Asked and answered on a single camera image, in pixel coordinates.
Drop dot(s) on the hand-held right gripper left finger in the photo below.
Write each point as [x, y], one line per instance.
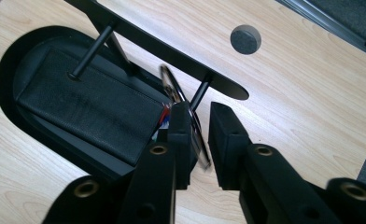
[153, 186]

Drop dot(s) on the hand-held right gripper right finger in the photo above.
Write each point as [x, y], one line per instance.
[265, 186]

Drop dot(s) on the black key holder with tray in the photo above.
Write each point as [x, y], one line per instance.
[159, 46]

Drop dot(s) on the metal floor rail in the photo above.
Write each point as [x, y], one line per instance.
[336, 21]

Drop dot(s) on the black wallet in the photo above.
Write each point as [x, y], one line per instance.
[94, 105]

